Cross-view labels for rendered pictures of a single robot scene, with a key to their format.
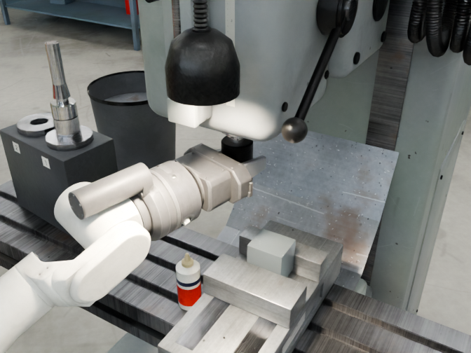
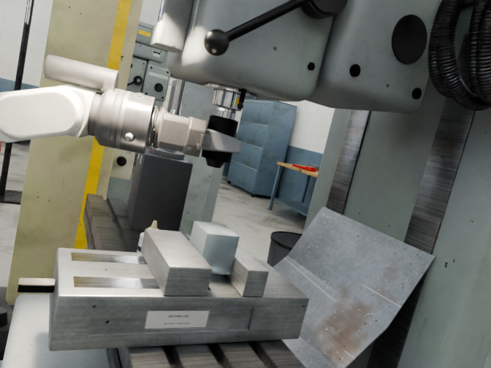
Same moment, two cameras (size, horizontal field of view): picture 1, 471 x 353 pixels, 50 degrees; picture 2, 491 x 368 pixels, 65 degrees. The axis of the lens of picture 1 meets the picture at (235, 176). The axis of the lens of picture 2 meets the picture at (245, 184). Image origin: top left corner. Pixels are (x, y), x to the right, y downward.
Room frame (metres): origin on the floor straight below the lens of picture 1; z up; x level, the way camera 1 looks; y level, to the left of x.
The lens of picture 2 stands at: (0.16, -0.38, 1.25)
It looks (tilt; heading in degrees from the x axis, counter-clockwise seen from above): 7 degrees down; 32
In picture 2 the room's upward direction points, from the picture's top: 13 degrees clockwise
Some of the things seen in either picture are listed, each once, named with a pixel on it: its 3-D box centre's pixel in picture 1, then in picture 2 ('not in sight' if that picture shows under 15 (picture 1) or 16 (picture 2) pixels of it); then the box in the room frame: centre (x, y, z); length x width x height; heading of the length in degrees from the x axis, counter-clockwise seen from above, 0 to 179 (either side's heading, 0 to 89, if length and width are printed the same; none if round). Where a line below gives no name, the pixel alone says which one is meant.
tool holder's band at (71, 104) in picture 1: (63, 104); not in sight; (0.89, 0.33, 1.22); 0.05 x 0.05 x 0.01
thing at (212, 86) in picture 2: not in sight; (230, 90); (0.66, 0.00, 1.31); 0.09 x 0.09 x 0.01
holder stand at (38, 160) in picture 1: (62, 171); (158, 185); (0.92, 0.36, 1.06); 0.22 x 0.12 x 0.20; 52
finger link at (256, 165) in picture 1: (252, 170); (221, 142); (0.63, -0.02, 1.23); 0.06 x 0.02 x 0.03; 135
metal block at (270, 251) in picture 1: (270, 257); (212, 247); (0.62, -0.06, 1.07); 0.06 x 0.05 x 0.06; 60
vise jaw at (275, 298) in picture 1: (254, 288); (173, 259); (0.58, -0.03, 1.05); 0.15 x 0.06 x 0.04; 60
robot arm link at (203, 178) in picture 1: (190, 186); (161, 130); (0.59, 0.06, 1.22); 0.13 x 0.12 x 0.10; 45
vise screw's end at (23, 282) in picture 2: not in sight; (36, 285); (0.43, 0.06, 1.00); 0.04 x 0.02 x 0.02; 150
